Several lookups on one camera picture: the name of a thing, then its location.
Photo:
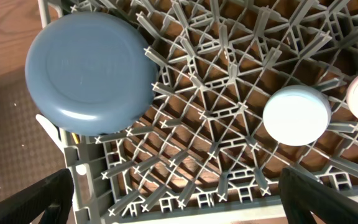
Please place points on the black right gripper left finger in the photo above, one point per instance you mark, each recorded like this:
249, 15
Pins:
50, 197

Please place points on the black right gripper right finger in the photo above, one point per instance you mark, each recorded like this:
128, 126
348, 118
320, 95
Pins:
302, 198

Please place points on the light blue plastic knife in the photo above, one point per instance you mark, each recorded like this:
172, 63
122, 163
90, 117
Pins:
51, 130

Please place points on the light blue plastic cup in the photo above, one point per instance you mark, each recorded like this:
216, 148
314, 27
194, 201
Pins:
296, 115

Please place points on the dark blue plate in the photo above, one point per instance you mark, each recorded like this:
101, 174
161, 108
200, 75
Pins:
87, 73

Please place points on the wooden chopstick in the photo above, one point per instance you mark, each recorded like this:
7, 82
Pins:
75, 138

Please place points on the grey dishwasher rack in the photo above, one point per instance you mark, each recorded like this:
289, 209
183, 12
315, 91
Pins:
201, 153

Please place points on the dark brown serving tray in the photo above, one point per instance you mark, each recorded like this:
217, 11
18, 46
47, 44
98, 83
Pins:
27, 154

